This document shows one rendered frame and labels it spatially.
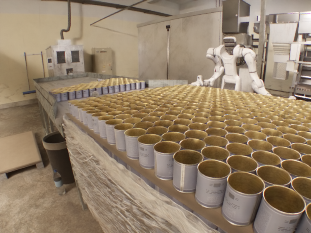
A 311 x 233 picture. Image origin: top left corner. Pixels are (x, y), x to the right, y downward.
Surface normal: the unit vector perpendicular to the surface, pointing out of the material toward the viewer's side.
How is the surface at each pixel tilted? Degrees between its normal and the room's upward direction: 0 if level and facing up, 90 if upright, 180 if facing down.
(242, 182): 89
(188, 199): 3
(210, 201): 89
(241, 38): 90
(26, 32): 90
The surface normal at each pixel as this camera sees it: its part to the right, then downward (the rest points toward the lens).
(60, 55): 0.65, 0.24
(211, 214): -0.04, -0.95
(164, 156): -0.25, 0.29
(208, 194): -0.48, 0.26
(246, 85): -0.76, 0.21
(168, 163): 0.01, 0.29
